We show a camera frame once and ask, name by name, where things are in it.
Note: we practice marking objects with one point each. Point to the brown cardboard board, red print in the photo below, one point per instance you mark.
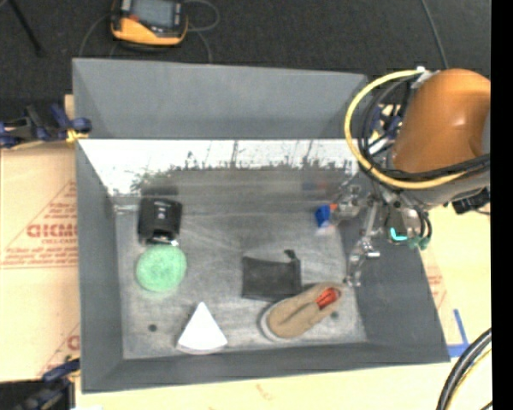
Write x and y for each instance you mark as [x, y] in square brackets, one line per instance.
[34, 280]

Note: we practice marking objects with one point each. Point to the black fabric pouch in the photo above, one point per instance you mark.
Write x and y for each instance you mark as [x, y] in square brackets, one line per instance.
[269, 278]

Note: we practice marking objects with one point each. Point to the black cylinder on white bracket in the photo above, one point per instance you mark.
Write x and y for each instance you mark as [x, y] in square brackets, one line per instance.
[470, 201]

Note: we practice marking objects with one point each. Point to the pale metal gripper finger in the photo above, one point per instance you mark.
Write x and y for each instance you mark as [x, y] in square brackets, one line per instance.
[359, 267]
[351, 203]

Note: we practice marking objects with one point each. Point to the green round sponge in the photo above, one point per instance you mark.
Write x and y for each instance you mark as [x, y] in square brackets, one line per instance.
[161, 269]

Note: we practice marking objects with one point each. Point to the grey metal bin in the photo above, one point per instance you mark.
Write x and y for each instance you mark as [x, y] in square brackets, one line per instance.
[222, 237]

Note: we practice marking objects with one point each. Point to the tan shoe with red lining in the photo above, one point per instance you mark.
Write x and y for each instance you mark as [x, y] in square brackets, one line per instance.
[295, 316]

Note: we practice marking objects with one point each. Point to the small blue and orange object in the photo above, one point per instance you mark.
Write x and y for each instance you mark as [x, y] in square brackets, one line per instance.
[323, 215]

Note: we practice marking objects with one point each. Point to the white triangular wedge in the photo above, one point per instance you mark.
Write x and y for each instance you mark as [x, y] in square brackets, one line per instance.
[202, 330]

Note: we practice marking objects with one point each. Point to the black box-shaped device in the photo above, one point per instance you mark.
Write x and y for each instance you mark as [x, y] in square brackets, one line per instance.
[159, 220]

